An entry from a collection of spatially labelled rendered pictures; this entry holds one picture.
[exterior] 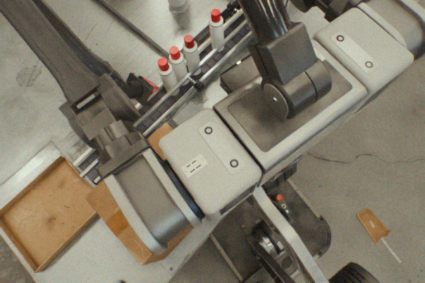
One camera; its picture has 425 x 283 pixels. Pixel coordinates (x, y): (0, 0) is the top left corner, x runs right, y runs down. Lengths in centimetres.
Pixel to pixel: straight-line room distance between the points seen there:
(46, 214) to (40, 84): 55
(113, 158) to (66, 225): 79
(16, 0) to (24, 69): 97
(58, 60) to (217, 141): 31
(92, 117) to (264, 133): 30
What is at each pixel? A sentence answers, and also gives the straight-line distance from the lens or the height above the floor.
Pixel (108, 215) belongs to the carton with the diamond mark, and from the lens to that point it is 88.
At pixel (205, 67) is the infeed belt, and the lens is 125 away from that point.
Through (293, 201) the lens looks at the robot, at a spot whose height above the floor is 24.
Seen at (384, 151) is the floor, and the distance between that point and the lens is 224.
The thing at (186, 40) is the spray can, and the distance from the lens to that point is 107.
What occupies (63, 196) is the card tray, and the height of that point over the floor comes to 83.
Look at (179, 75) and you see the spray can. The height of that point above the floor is 96.
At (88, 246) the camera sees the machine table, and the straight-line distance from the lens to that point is 121.
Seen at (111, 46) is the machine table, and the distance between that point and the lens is 146.
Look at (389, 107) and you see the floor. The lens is 237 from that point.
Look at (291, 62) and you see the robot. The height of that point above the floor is 161.
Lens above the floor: 194
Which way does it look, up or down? 69 degrees down
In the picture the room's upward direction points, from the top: 9 degrees counter-clockwise
